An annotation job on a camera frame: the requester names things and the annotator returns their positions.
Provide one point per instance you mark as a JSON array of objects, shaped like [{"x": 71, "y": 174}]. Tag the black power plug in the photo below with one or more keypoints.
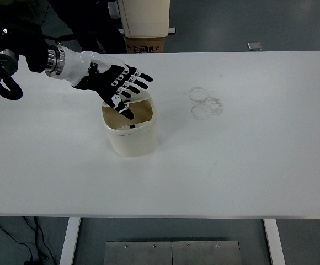
[{"x": 31, "y": 262}]

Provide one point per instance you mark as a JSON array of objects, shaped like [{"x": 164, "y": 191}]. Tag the brown cardboard box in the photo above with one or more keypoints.
[{"x": 143, "y": 45}]

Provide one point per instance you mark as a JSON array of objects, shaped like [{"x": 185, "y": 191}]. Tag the grey metal plate with screws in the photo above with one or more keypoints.
[{"x": 171, "y": 254}]

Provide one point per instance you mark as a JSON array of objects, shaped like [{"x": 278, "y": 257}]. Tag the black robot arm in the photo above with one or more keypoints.
[{"x": 24, "y": 41}]

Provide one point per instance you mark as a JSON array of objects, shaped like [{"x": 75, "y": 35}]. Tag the cream cabinet box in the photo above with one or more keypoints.
[{"x": 146, "y": 16}]

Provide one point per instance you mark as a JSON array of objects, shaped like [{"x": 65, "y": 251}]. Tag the cream plastic trash bin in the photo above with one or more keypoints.
[{"x": 133, "y": 140}]

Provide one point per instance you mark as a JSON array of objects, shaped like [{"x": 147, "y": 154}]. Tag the grey floor plate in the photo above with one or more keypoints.
[{"x": 254, "y": 45}]

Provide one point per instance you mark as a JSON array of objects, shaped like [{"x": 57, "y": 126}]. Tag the white table leg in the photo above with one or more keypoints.
[
  {"x": 69, "y": 243},
  {"x": 274, "y": 243}
]

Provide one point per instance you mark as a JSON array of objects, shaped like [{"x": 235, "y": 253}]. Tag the person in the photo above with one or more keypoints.
[{"x": 93, "y": 25}]

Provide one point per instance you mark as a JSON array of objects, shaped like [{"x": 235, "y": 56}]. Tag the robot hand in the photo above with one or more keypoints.
[{"x": 77, "y": 64}]

